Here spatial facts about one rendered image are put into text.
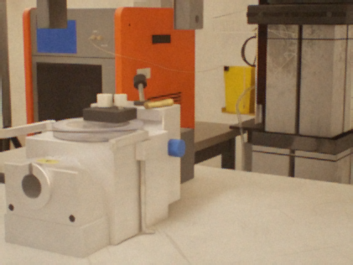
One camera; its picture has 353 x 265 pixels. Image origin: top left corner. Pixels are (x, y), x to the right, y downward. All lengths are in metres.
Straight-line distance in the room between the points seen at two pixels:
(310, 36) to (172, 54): 1.07
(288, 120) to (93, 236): 0.54
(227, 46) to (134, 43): 1.75
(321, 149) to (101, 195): 0.50
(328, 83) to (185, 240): 0.48
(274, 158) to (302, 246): 0.46
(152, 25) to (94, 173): 1.38
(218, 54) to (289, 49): 2.58
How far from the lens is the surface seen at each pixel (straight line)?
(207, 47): 3.63
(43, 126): 0.65
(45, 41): 1.99
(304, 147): 1.02
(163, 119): 0.65
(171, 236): 0.62
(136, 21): 1.87
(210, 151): 2.26
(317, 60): 1.02
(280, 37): 1.04
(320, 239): 0.62
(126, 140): 0.56
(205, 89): 3.65
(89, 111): 0.65
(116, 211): 0.59
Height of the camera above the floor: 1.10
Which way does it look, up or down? 10 degrees down
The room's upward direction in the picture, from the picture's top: straight up
